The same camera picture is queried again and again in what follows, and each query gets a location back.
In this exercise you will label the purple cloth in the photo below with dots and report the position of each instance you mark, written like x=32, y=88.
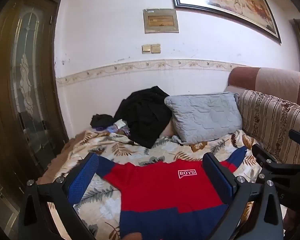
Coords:
x=115, y=130

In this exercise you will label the small black cloth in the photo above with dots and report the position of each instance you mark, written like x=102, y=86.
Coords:
x=101, y=120

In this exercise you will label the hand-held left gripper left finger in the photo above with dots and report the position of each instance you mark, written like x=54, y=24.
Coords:
x=83, y=177

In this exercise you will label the grey quilted pillow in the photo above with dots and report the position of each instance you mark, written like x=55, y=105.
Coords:
x=205, y=117

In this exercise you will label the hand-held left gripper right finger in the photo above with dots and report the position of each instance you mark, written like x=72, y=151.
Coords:
x=218, y=180

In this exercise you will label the brown and beige sofa backrest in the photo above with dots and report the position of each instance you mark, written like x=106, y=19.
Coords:
x=270, y=78

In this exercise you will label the white packet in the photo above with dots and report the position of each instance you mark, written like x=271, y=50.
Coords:
x=120, y=125

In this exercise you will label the beige pillow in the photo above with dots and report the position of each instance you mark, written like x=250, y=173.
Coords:
x=168, y=130

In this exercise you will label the gold wall switch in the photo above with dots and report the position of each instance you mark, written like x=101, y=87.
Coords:
x=156, y=48
x=146, y=49

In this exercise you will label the black garment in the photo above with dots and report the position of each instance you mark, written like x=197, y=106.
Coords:
x=145, y=115

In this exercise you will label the striped floral sofa cushion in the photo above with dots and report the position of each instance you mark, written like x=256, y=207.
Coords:
x=270, y=122

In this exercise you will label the leaf print blanket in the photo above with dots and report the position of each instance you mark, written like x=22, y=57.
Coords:
x=165, y=153

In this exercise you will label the wooden door with glass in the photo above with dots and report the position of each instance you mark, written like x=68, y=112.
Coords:
x=27, y=92

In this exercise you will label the wall electrical panel cover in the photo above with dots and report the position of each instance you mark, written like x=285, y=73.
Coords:
x=160, y=20

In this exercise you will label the red and blue shirt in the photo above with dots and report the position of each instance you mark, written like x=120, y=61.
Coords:
x=165, y=187

